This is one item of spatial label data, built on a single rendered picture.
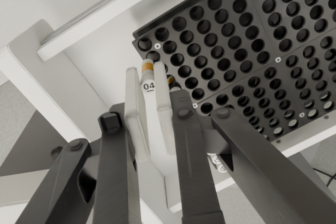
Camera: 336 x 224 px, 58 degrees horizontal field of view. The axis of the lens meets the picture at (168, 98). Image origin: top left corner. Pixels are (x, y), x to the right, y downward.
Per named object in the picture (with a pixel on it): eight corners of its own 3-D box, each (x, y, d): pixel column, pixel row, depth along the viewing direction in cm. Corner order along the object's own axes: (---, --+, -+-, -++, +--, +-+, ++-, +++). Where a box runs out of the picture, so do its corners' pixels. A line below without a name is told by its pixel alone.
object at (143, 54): (215, 166, 36) (216, 169, 35) (131, 41, 28) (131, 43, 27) (229, 159, 35) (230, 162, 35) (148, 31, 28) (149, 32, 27)
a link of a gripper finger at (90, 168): (135, 174, 15) (74, 188, 15) (134, 121, 19) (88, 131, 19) (128, 149, 14) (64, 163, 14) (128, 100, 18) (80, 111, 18)
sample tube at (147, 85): (156, 69, 26) (159, 93, 22) (142, 72, 26) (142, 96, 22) (153, 55, 25) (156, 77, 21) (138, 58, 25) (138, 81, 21)
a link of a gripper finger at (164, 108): (156, 110, 15) (171, 107, 15) (152, 62, 21) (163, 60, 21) (167, 157, 16) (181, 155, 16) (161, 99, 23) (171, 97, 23)
